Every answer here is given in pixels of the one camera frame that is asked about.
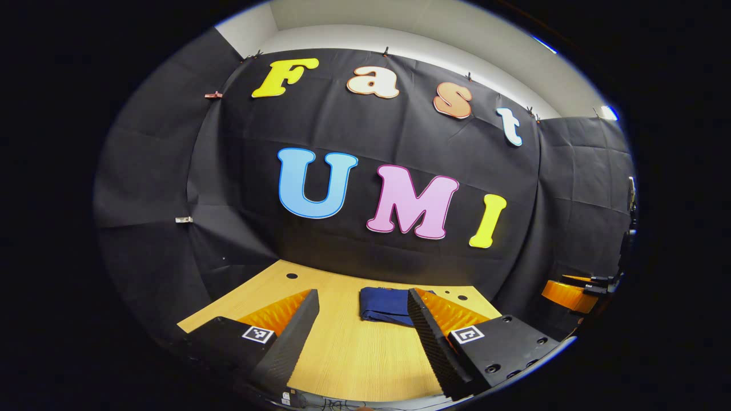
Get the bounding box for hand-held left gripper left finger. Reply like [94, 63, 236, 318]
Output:
[186, 288, 320, 397]

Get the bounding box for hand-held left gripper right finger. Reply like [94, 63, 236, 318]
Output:
[407, 287, 563, 400]

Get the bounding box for blue denim jeans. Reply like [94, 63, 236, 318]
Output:
[359, 287, 435, 327]

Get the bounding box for black backdrop cloth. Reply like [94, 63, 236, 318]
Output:
[94, 29, 636, 343]

